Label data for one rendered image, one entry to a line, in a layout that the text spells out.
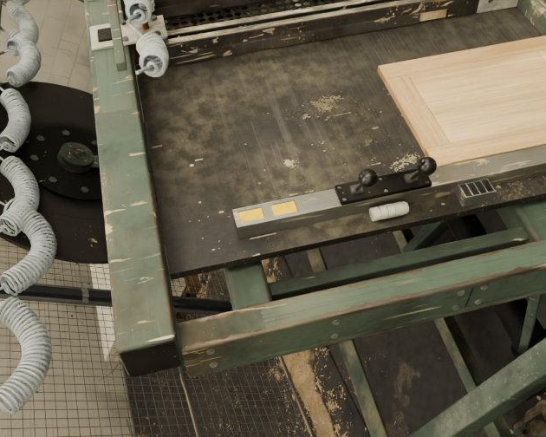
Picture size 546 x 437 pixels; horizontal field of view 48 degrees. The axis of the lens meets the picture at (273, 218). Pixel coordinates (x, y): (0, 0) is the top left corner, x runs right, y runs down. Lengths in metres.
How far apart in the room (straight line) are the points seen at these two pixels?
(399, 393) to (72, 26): 5.04
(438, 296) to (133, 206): 0.61
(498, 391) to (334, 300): 0.89
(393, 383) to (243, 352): 2.28
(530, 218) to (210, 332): 0.74
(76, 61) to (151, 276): 6.04
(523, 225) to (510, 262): 0.21
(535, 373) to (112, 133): 1.25
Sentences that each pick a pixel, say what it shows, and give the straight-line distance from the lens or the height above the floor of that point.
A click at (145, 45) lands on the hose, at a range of 1.45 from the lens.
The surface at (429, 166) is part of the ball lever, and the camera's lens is 1.22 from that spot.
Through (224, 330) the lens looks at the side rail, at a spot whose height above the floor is 1.78.
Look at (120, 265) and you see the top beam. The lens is 1.16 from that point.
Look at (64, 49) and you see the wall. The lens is 7.03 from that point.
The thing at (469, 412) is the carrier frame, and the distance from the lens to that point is 1.99.
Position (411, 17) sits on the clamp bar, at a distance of 1.84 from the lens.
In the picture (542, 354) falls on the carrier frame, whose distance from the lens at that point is 1.83.
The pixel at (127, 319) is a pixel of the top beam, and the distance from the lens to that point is 1.09.
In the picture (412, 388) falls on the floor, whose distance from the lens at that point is 3.29.
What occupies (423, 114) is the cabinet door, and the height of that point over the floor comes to 1.27.
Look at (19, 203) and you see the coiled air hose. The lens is 1.81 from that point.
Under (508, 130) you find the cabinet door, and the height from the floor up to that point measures 1.13.
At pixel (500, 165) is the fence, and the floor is 1.21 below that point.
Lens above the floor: 2.29
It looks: 30 degrees down
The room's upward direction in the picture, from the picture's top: 80 degrees counter-clockwise
